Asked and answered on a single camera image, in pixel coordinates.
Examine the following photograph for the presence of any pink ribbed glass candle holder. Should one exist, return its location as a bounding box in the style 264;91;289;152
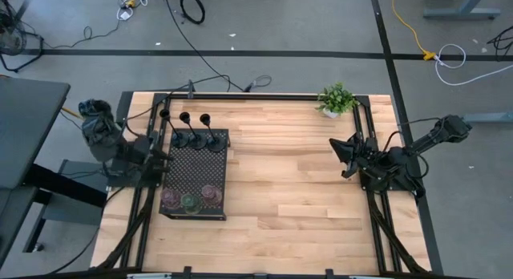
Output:
160;188;184;211
200;184;224;208

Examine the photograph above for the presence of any green plant in white pot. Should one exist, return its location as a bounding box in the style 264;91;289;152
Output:
316;81;359;119

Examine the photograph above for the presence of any white extension cable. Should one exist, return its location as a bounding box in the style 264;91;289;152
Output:
434;43;513;87

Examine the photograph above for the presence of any white and yellow cable bundle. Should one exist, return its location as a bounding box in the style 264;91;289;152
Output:
115;0;164;22

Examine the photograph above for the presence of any black cable tangle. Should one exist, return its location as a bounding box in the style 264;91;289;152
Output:
487;25;513;62

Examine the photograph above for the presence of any coiled black cable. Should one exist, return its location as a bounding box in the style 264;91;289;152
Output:
179;0;207;26

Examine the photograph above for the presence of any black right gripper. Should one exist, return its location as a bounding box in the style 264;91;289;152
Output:
329;132;388;180

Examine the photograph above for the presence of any black table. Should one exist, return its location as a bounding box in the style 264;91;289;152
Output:
0;76;108;268

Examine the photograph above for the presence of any grey cable loop with plug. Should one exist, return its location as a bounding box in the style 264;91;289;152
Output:
242;74;273;93

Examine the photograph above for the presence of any long black floor cable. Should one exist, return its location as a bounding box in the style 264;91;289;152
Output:
162;0;246;92

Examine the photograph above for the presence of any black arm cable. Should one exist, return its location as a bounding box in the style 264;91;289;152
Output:
123;74;232;135

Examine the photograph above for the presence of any tall black candlestick holder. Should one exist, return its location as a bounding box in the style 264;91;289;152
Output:
159;108;190;149
199;113;228;153
179;111;208;151

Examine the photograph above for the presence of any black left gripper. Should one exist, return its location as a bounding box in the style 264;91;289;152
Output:
132;134;174;182

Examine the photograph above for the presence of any black perforated metal stand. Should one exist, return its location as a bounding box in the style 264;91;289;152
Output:
159;128;230;222

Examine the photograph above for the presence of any green ribbed glass candle holder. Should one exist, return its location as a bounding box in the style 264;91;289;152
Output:
180;192;204;216

